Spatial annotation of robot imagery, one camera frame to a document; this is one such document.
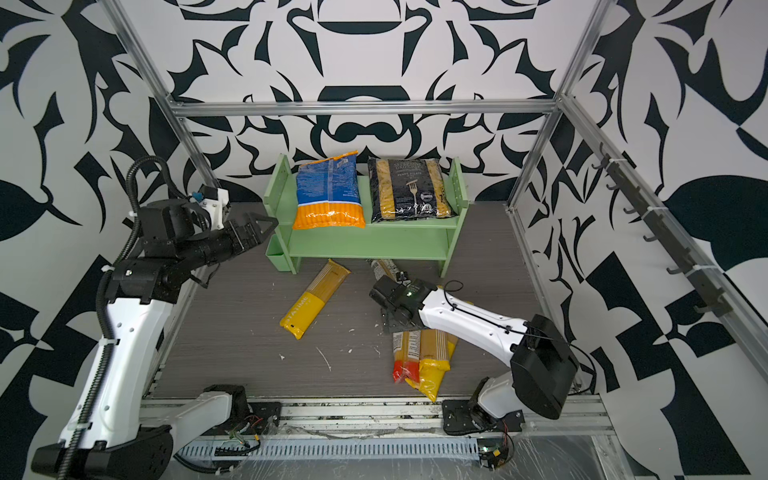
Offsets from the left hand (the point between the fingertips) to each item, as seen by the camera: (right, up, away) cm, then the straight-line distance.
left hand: (264, 221), depth 65 cm
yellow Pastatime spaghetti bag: (+39, -34, +15) cm, 54 cm away
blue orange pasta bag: (+11, +7, +13) cm, 19 cm away
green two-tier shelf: (+39, -5, +28) cm, 48 cm away
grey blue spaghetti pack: (+25, -13, +33) cm, 44 cm away
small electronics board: (+51, -54, +6) cm, 75 cm away
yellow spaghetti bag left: (+1, -26, +25) cm, 36 cm away
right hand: (+31, -26, +17) cm, 44 cm away
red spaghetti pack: (+31, -35, +15) cm, 49 cm away
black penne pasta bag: (+32, +9, +14) cm, 36 cm away
